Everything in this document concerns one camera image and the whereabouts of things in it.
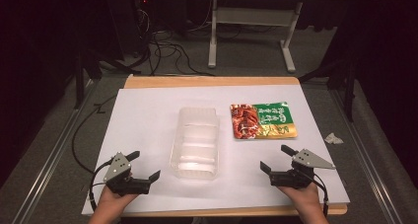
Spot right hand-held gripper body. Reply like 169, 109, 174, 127
268, 148, 337, 190

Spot black metal stand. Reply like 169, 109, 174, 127
298, 50, 360, 123
72, 47, 104, 111

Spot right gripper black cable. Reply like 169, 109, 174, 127
313, 173, 330, 217

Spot clear plastic tray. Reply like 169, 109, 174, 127
170, 107, 221, 181

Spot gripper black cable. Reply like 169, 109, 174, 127
313, 173, 330, 217
71, 95, 118, 214

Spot person's right hand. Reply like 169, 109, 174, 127
277, 182, 321, 213

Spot crumpled white paper scrap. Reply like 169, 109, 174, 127
323, 132, 345, 145

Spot grey metal floor rail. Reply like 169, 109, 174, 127
12, 79, 101, 224
328, 85, 409, 224

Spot large white paper sheet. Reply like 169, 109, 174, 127
81, 84, 351, 216

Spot bundle of black floor cables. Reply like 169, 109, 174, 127
132, 0, 216, 78

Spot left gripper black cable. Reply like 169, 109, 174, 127
71, 95, 118, 214

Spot person's left hand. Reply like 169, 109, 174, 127
97, 185, 140, 215

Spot green and red food packet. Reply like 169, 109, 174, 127
229, 101, 299, 140

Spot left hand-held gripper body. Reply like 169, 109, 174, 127
103, 151, 153, 197

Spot white metal desk frame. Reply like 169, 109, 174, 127
207, 0, 304, 74

